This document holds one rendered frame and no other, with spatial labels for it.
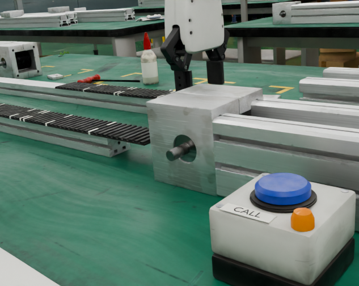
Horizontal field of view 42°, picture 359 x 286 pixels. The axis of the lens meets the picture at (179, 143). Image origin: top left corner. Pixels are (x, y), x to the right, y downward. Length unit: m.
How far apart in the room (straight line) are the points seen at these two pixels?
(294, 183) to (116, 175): 0.29
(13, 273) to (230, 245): 0.15
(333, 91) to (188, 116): 0.20
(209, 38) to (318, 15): 1.52
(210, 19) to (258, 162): 0.35
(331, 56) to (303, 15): 2.24
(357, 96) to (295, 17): 1.70
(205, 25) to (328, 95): 0.23
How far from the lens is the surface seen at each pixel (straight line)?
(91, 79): 1.20
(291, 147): 0.44
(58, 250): 0.44
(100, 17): 3.78
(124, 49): 3.05
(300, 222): 0.31
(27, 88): 1.13
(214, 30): 0.77
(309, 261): 0.32
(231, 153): 0.47
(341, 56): 4.49
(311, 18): 2.25
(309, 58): 3.01
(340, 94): 0.61
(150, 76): 1.11
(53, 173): 0.63
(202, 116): 0.48
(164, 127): 0.52
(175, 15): 0.73
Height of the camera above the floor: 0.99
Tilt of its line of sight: 18 degrees down
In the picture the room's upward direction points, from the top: 5 degrees counter-clockwise
